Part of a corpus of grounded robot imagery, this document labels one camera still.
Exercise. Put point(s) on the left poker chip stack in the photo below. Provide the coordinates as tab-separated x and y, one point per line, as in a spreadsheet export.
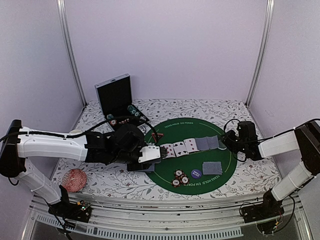
111	119

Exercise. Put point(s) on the aluminium poker chip case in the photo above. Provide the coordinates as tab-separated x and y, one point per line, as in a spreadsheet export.
115	95

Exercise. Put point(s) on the eight of diamonds card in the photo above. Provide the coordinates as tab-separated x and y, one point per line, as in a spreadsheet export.
170	153

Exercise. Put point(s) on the aluminium front rail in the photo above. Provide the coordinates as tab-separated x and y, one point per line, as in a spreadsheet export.
185	219

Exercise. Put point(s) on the aluminium frame post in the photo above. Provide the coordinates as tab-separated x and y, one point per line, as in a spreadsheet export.
61	7
267	24

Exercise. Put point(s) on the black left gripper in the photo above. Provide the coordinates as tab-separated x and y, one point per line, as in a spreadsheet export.
136	168

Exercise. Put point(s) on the right aluminium frame post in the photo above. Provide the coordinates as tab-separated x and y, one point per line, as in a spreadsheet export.
267	24

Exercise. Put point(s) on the three of diamonds card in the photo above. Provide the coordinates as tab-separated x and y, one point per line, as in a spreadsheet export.
191	145

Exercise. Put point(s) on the left aluminium frame post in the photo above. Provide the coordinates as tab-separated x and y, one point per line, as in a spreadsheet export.
61	7

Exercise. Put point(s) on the red black 100 chip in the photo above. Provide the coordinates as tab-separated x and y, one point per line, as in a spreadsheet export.
178	173

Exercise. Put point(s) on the green dealer button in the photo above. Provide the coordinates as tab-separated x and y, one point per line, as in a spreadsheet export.
222	146

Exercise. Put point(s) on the round green poker mat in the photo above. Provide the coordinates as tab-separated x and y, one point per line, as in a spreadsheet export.
177	130

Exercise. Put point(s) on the right poker chip stack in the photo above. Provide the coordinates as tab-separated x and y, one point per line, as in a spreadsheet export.
133	111

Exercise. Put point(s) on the dealt playing card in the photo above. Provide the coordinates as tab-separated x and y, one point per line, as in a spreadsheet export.
212	168
151	168

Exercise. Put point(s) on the purple small blind button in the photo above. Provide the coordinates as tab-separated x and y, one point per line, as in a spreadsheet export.
196	174

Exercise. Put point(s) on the red patterned bowl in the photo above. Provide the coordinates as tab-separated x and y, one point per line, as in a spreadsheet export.
74	180

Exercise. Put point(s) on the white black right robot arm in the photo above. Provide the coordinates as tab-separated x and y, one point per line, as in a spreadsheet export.
303	139

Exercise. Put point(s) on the board card face down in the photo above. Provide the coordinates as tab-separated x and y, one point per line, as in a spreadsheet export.
202	144
213	142

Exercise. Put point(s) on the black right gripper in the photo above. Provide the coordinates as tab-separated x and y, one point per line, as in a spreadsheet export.
226	140

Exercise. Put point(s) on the black triangular card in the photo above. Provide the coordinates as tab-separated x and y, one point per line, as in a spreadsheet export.
156	137

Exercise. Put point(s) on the poker chip stack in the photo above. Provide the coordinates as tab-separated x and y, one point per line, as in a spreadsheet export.
133	111
111	119

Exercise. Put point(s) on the four of clubs card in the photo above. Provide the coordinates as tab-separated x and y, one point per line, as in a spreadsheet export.
180	149

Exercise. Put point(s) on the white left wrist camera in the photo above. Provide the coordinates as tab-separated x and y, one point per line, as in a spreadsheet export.
149	153

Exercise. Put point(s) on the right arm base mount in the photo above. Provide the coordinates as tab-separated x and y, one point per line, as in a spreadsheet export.
268	214

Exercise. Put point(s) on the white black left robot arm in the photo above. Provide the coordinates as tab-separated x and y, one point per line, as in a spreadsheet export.
20	143

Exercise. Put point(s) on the white ceramic mug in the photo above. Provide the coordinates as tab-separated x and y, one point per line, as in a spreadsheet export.
75	131

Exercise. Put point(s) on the row of dice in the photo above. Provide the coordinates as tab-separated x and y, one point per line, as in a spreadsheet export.
124	121

